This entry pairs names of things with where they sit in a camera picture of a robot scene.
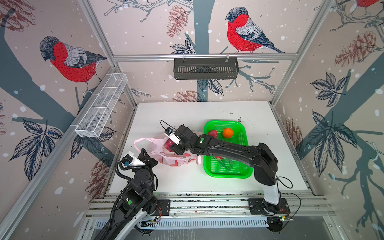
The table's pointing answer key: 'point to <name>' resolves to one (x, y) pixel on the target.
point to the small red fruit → (213, 133)
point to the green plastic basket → (225, 167)
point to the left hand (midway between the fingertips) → (147, 146)
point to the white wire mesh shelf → (100, 106)
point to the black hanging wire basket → (203, 68)
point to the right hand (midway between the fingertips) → (174, 140)
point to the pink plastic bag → (163, 157)
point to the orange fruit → (228, 133)
